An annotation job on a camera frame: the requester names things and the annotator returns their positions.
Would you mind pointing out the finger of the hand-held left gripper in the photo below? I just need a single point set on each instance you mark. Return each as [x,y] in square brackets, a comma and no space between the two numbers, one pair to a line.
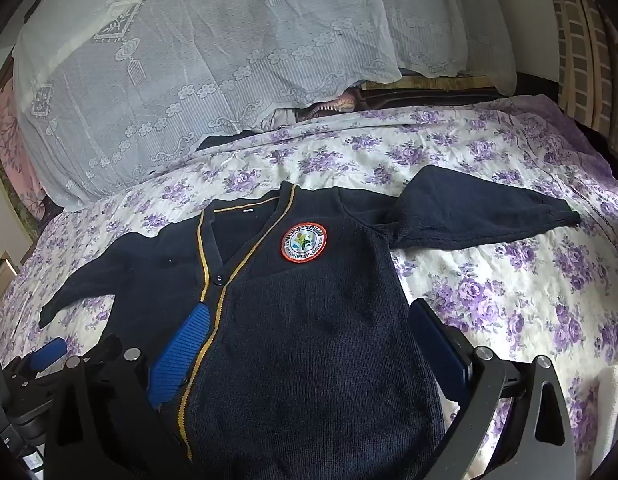
[49,350]

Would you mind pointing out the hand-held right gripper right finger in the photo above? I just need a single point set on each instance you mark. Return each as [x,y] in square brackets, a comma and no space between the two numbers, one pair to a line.
[441,355]

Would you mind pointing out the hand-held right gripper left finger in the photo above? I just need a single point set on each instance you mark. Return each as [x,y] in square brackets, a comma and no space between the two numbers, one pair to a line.
[181,355]

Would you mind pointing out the navy knit cardigan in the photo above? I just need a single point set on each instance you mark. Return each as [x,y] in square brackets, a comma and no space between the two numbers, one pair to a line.
[314,310]

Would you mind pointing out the purple floral bedsheet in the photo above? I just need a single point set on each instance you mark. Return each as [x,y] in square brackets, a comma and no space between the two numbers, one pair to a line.
[489,280]

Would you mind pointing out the light wooden furniture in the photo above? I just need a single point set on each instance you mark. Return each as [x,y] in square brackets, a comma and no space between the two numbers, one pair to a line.
[4,269]

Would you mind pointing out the white towel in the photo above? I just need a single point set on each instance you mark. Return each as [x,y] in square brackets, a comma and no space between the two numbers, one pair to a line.
[608,410]

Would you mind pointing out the pink cloth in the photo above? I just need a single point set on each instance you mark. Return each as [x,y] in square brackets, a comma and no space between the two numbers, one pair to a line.
[14,150]

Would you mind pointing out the dark brown cloth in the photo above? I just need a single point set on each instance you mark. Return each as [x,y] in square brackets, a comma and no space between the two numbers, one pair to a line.
[429,96]

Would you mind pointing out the pink striped garment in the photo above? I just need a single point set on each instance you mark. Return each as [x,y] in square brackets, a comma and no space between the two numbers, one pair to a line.
[334,105]

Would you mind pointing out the tan wooden board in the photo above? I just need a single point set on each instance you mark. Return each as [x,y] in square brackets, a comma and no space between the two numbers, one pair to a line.
[449,77]

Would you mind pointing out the white lace cover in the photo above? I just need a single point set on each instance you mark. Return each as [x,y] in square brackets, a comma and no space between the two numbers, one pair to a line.
[189,50]
[454,20]

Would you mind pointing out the beige striped curtain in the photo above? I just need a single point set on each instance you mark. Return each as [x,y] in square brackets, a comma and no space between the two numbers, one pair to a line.
[584,50]

